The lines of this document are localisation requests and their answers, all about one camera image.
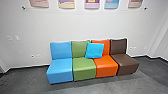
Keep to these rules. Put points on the small dark wall mount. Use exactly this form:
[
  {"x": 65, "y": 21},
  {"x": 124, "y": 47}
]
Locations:
[
  {"x": 24, "y": 7},
  {"x": 145, "y": 7}
]

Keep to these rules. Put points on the yellow wall poster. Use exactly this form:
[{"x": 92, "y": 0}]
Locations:
[{"x": 66, "y": 3}]

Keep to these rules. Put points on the orange sofa chair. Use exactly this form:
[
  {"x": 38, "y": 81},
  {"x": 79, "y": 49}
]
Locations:
[{"x": 105, "y": 65}]

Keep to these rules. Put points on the salmon wall poster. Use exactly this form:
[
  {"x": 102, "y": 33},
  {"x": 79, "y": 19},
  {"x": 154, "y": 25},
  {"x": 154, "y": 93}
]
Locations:
[{"x": 39, "y": 2}]

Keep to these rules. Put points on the green sofa chair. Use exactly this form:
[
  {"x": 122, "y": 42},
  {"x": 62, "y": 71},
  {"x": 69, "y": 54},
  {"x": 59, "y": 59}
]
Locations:
[{"x": 83, "y": 68}]

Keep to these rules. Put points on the blue sofa chair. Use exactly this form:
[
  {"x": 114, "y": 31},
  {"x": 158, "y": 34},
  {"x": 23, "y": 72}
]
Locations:
[{"x": 59, "y": 71}]

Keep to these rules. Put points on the pink wall poster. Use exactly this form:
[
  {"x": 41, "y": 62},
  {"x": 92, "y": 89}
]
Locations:
[{"x": 135, "y": 2}]

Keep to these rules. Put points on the light blue wall poster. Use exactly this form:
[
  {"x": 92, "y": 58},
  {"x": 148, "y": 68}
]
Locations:
[{"x": 111, "y": 3}]

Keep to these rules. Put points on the purple wall poster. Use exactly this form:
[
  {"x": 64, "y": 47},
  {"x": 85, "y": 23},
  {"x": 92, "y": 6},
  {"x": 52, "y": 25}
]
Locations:
[{"x": 91, "y": 3}]

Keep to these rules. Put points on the white wall outlet plate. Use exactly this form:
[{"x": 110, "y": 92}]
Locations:
[{"x": 32, "y": 56}]

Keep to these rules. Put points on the brown sofa chair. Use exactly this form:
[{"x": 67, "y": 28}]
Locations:
[{"x": 125, "y": 63}]

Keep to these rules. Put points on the cyan square cushion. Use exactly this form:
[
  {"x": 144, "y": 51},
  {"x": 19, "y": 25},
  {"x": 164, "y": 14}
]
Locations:
[{"x": 94, "y": 50}]

